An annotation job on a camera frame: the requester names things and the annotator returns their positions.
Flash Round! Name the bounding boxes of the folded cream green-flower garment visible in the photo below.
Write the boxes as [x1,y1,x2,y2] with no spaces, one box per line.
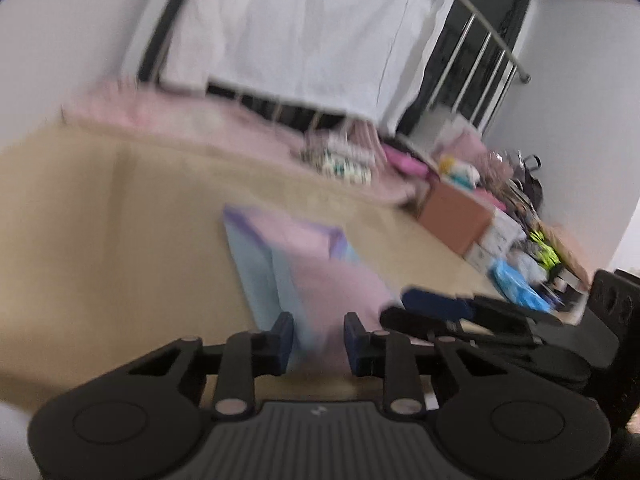
[320,147,373,186]

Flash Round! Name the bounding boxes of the black bag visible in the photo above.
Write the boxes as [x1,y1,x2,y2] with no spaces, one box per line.
[507,152,545,211]

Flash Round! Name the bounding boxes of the blue plastic bag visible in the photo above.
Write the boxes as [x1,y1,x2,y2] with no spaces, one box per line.
[490,257,551,313]

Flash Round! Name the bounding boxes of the pink flat box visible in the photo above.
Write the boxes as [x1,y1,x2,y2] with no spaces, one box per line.
[382,145,432,179]

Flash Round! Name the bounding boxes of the white patterned storage box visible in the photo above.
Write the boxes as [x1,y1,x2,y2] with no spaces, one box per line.
[465,207,531,273]

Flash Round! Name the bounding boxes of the pink fuzzy blanket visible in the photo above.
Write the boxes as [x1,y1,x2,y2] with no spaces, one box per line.
[62,77,431,206]

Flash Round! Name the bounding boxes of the pink blue purple-trimmed garment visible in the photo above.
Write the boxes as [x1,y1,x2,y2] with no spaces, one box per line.
[222,204,407,373]

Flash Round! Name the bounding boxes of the metal railing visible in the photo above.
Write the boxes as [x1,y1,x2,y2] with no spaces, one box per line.
[430,0,532,136]

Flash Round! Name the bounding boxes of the pink-brown drawer box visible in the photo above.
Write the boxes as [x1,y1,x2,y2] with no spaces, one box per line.
[416,180,497,257]

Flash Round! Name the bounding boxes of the folded floral ruffled garment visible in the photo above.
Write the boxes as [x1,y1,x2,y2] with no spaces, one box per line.
[302,132,371,158]

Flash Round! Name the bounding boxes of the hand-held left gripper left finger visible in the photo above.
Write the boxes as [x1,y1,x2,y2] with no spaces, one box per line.
[75,311,294,418]

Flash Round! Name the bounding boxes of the neon yellow item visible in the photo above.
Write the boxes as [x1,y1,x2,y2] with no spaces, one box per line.
[529,230,562,271]

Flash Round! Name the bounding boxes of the pink pouch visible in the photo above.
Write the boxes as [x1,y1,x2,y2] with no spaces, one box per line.
[440,122,490,161]

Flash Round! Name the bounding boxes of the white yellow plush toy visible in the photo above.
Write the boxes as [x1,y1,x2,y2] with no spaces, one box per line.
[439,156,482,188]

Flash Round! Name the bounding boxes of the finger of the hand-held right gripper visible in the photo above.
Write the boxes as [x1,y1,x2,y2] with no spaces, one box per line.
[379,306,542,347]
[401,286,564,327]

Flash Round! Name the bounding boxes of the white hanging cloth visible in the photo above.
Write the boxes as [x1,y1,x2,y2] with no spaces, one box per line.
[162,0,458,133]

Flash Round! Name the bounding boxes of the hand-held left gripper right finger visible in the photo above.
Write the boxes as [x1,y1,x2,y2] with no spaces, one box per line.
[344,312,566,418]

